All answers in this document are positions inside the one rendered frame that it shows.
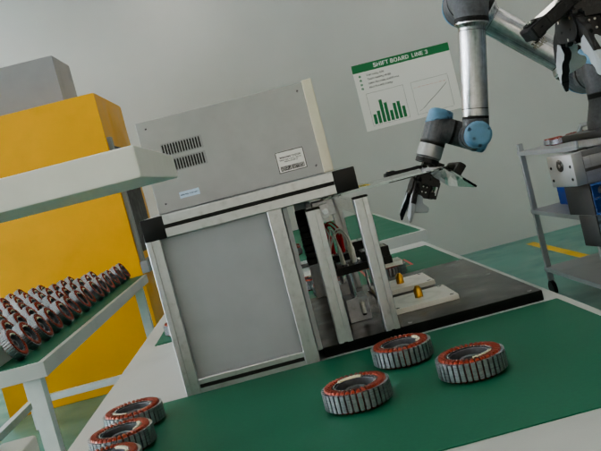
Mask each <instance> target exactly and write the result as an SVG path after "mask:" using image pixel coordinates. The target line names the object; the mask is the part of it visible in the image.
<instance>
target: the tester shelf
mask: <svg viewBox="0 0 601 451"><path fill-rule="evenodd" d="M355 189H359V186H358V182H357V178H356V174H355V171H354V167H353V166H350V167H343V168H336V169H334V171H330V172H326V173H322V174H316V175H312V176H309V177H305V178H301V179H298V180H294V181H290V182H288V183H281V184H278V185H274V186H270V187H266V188H263V189H260V190H256V191H250V192H246V193H243V194H239V195H235V196H232V197H229V198H225V199H221V200H215V201H211V202H208V203H205V204H201V205H198V206H194V207H190V208H184V209H180V210H177V211H174V212H170V213H166V214H163V215H157V216H154V217H151V218H148V219H145V220H142V221H140V227H141V231H142V233H143V237H144V241H145V243H151V242H154V241H157V240H162V239H165V238H168V237H172V236H176V235H178V234H185V233H188V232H192V231H196V230H199V229H202V228H206V227H210V226H216V225H220V224H223V223H226V222H230V221H233V220H237V219H241V218H245V217H250V216H254V215H257V214H261V213H265V212H268V211H272V210H275V209H279V208H285V207H289V206H292V205H296V204H299V203H302V202H306V201H310V200H316V199H320V198H323V197H326V196H330V195H334V194H338V193H341V192H345V191H351V190H355Z"/></svg>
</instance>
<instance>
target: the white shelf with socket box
mask: <svg viewBox="0 0 601 451"><path fill-rule="evenodd" d="M177 177H178V174H177V171H176V167H175V163H174V158H173V156H171V155H167V154H164V153H160V152H156V151H153V150H150V149H144V148H140V147H136V146H132V145H130V146H127V147H123V148H119V149H113V150H109V151H106V152H102V153H98V154H95V155H92V156H88V157H82V158H78V159H74V160H71V161H67V162H63V163H60V164H56V165H52V166H46V167H43V168H40V169H36V170H32V171H29V172H25V173H21V174H15V175H11V176H7V177H4V178H0V223H3V222H7V221H11V220H14V219H18V218H22V217H28V216H31V215H35V214H38V213H42V212H46V211H49V210H53V209H57V208H63V207H66V206H70V205H73V204H77V203H81V202H84V201H88V200H94V199H98V198H101V197H105V196H108V195H112V194H116V193H119V192H123V191H129V190H132V189H136V188H139V187H143V186H147V185H151V184H154V183H161V182H164V181H167V180H171V179H174V178H177ZM0 451H40V450H39V446H38V442H37V438H36V437H35V436H29V437H26V438H20V439H16V440H13V441H10V442H6V443H3V444H2V445H0Z"/></svg>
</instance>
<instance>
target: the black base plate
mask: <svg viewBox="0 0 601 451"><path fill-rule="evenodd" d="M418 273H424V274H425V275H427V276H429V277H431V278H433V279H435V282H436V283H435V284H434V285H429V286H425V287H421V289H422V290H424V289H428V288H430V287H434V286H438V285H445V286H447V287H448V288H450V289H452V290H453V291H455V292H456V293H458V294H459V297H460V299H456V300H452V301H449V302H443V303H439V304H437V305H433V306H429V307H426V308H423V309H419V310H415V311H409V312H406V313H403V314H399V315H397V316H398V320H399V323H400V327H401V328H397V329H392V330H391V331H385V328H384V324H383V320H382V318H381V314H380V310H379V307H378V303H377V297H376V296H375V295H374V294H373V293H372V292H370V293H369V292H368V284H366V285H362V286H361V287H356V290H357V292H359V291H363V292H364V293H365V294H366V295H367V297H368V303H369V307H370V310H371V314H372V319H365V320H362V321H359V322H355V323H351V322H350V320H349V323H350V327H351V333H352V337H353V341H350V342H348V341H347V342H344V343H343V344H339V342H338V339H337V335H336V332H335V328H334V322H333V319H332V315H331V311H330V308H329V304H328V300H327V297H326V296H323V297H321V298H317V297H316V298H312V299H310V301H311V304H312V308H313V311H314V315H315V319H316V322H317V328H318V331H319V335H320V339H321V343H322V346H323V349H322V350H323V353H324V355H325V357H326V358H328V357H331V356H335V355H338V354H342V353H348V352H351V351H355V350H358V349H361V348H365V347H369V346H371V345H375V344H376V343H379V342H380V341H382V340H384V339H387V338H390V337H394V336H397V337H398V335H403V334H408V333H422V332H426V331H429V330H432V329H436V328H441V327H445V326H449V325H452V324H455V323H459V322H463V321H466V320H469V319H475V318H479V317H482V316H486V315H489V314H493V313H496V312H499V311H506V310H509V309H512V308H516V307H520V306H522V305H526V304H530V303H533V302H539V301H543V300H544V296H543V293H542V290H540V289H538V288H536V287H534V286H531V285H527V284H525V283H522V282H521V281H518V280H516V279H513V278H511V277H508V276H505V275H502V274H500V273H497V272H495V271H493V270H491V269H488V268H484V267H482V266H480V265H478V264H475V263H473V262H470V261H468V260H465V259H461V260H455V261H451V262H448V263H445V264H441V265H437V266H434V267H431V268H424V269H421V270H417V271H414V272H410V273H407V274H403V275H402V276H403V277H408V276H412V275H416V274H418Z"/></svg>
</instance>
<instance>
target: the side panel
mask: <svg viewBox="0 0 601 451"><path fill-rule="evenodd" d="M146 246H147V250H148V255H149V259H150V263H151V266H152V269H153V273H154V276H155V280H156V283H157V289H158V292H159V295H160V299H161V303H162V305H163V309H164V313H165V318H166V322H167V325H168V328H169V332H170V336H171V338H172V342H173V346H174V351H175V355H176V358H177V361H178V365H179V368H180V372H181V375H182V381H183V385H184V387H185V391H186V395H187V396H193V395H196V394H200V393H204V392H207V391H210V390H214V389H218V388H220V387H227V386H231V385H233V384H237V383H241V382H244V381H247V380H251V379H257V378H260V377H264V376H267V375H271V374H274V373H277V372H281V371H285V370H290V369H294V368H298V367H300V366H304V365H308V364H311V363H314V362H321V361H320V357H319V353H318V349H317V344H316V340H315V337H314V333H313V329H312V326H311V322H310V319H309V313H308V309H307V305H306V302H305V298H304V295H303V292H302V288H301V281H300V278H299V274H298V270H297V268H296V264H295V260H294V257H293V253H292V246H291V244H290V240H289V236H288V233H287V229H286V225H285V222H284V216H283V212H282V209H281V208H279V209H275V210H272V211H268V212H265V213H261V214H257V215H254V216H250V217H245V218H241V219H237V220H233V221H230V222H226V223H223V224H220V225H213V226H210V227H206V228H202V229H199V230H196V231H192V232H188V233H185V234H178V235H176V236H172V237H168V238H165V239H162V240H157V241H154V242H151V243H146Z"/></svg>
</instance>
